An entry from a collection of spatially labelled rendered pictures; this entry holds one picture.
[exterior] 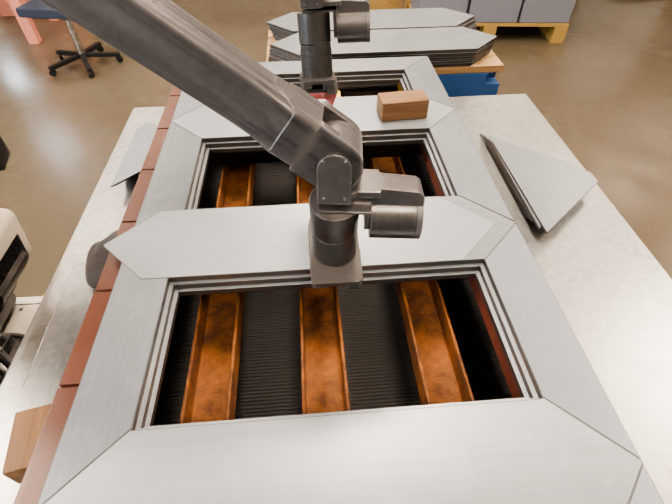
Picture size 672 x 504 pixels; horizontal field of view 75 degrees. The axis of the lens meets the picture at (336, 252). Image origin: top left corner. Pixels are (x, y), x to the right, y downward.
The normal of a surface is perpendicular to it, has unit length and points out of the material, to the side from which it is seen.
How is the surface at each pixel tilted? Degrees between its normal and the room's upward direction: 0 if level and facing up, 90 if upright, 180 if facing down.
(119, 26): 85
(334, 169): 83
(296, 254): 0
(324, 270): 13
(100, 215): 0
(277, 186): 0
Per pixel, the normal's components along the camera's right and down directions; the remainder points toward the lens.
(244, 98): -0.04, 0.57
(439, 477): 0.00, -0.69
